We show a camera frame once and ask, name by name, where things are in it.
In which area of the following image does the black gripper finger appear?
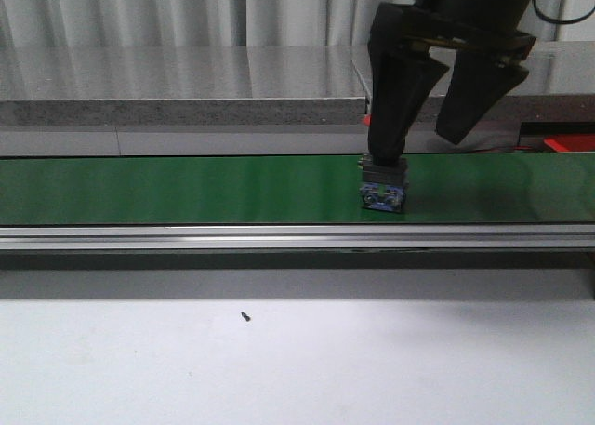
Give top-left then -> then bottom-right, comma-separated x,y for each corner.
367,3 -> 448,167
435,51 -> 529,145

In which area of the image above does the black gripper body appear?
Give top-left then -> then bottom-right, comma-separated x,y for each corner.
402,0 -> 536,67

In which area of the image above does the red mushroom push button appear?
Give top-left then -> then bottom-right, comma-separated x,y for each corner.
358,142 -> 408,213

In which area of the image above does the right grey stone slab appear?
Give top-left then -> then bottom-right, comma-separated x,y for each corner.
351,41 -> 594,123

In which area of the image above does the grey stone slab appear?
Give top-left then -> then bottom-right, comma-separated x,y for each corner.
1,46 -> 366,126
351,41 -> 594,123

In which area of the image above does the red plastic bin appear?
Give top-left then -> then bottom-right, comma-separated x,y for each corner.
543,134 -> 595,153

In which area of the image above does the green conveyor belt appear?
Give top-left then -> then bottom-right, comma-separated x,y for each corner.
1,153 -> 594,226

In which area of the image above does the left grey stone slab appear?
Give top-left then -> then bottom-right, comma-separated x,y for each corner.
1,46 -> 366,126

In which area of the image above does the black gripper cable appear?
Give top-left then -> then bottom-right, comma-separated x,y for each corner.
532,0 -> 595,25

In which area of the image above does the red and black cable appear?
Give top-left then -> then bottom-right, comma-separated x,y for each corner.
455,144 -> 536,155

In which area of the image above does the aluminium conveyor side rail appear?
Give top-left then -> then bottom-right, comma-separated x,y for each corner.
1,224 -> 594,251

